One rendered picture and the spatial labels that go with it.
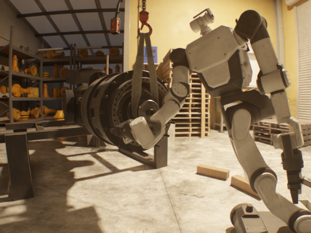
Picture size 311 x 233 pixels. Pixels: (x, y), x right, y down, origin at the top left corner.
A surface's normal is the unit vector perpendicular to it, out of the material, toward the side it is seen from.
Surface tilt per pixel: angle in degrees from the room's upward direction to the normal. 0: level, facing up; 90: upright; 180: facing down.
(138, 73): 92
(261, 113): 112
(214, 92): 143
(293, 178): 90
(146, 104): 90
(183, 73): 58
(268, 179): 90
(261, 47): 101
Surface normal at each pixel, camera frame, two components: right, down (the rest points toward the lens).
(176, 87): 0.33, -0.46
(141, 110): 0.53, 0.07
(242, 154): 0.07, 0.41
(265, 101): -0.21, 0.08
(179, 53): -0.56, -0.47
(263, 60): -0.69, 0.25
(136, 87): 0.10, 0.15
